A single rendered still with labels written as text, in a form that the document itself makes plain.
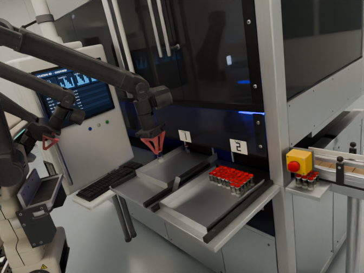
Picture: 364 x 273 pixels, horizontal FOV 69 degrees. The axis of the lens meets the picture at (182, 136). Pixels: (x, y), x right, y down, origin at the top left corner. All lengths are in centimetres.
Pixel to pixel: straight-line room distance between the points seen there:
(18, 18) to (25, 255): 544
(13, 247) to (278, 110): 109
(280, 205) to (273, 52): 61
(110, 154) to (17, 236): 72
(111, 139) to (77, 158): 24
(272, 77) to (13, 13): 572
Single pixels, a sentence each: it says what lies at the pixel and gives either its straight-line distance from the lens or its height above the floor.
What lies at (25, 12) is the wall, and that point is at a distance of 635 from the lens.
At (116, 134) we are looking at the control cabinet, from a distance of 173.
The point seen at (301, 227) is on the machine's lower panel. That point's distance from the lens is 141.
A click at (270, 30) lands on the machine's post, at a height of 146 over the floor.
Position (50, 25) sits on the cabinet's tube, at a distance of 164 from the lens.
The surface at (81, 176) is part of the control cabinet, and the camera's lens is 165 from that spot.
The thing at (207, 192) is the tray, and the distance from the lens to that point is 114.
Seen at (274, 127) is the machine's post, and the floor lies 113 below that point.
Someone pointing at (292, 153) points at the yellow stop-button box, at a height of 103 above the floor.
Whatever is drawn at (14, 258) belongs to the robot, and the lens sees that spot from 126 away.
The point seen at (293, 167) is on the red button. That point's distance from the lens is 102.
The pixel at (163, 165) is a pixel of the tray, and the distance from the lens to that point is 144.
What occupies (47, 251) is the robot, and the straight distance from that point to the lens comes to 129.
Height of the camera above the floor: 149
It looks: 20 degrees down
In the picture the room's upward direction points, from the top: 12 degrees counter-clockwise
